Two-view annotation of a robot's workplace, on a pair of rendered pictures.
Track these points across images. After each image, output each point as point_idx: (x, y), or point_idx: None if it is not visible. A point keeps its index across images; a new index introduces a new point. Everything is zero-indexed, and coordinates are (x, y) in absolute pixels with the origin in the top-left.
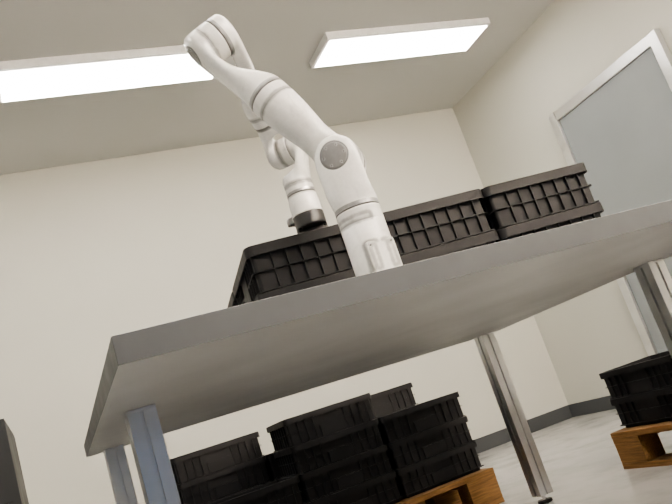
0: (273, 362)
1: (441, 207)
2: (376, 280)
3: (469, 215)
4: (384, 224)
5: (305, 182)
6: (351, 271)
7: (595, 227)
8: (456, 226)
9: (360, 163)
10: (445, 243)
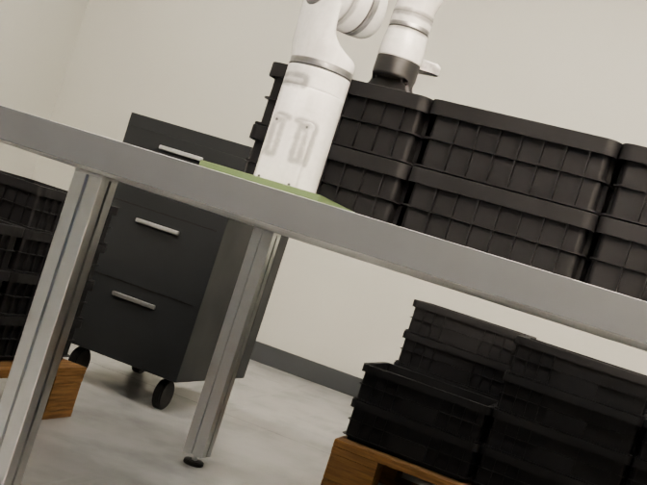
0: (180, 199)
1: (534, 137)
2: (69, 138)
3: (573, 171)
4: (319, 104)
5: (409, 15)
6: (361, 155)
7: (412, 245)
8: (542, 175)
9: (333, 10)
10: (507, 190)
